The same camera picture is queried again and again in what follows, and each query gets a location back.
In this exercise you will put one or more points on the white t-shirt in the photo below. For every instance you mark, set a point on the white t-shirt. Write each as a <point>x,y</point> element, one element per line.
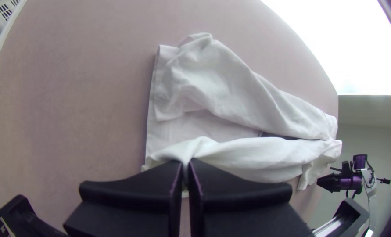
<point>215,82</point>

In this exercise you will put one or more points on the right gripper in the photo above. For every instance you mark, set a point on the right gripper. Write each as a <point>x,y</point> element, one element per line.
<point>350,182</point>

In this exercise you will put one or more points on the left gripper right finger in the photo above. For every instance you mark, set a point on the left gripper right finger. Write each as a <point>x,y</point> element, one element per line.
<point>241,210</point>

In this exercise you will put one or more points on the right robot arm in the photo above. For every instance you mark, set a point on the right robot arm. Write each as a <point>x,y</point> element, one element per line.
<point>360,161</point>

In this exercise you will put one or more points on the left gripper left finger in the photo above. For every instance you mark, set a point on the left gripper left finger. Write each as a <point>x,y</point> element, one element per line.
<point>132,204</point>

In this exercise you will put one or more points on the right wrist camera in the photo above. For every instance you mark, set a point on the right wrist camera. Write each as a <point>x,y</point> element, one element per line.
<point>346,168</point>

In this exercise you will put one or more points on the white laundry basket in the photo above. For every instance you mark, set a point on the white laundry basket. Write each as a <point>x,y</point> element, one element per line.
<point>7,10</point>

